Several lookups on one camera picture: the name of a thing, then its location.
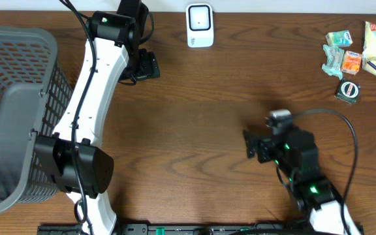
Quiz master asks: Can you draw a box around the dark green round-label box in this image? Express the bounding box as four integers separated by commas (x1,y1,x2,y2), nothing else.
335,79,361,104

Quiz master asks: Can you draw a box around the teal wrapper packet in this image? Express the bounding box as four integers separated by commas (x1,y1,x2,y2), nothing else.
322,44,345,80

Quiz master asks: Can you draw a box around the orange snack packet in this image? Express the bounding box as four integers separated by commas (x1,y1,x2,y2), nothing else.
341,51,362,75

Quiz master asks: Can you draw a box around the green tissue pack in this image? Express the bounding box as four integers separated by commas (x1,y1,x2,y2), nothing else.
326,30,353,48

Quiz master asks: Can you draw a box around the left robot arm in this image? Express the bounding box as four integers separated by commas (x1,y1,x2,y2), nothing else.
35,8,160,234

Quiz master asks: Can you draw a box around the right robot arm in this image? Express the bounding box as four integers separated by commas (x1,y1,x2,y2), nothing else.
243,127,364,234

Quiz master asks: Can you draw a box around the white barcode scanner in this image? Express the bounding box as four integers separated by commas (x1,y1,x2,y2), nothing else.
185,3,214,48

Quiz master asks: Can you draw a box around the grey plastic shopping basket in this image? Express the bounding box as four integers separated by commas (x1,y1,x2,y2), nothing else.
0,26,72,213

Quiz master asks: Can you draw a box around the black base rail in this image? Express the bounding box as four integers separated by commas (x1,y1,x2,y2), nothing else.
37,223,366,235

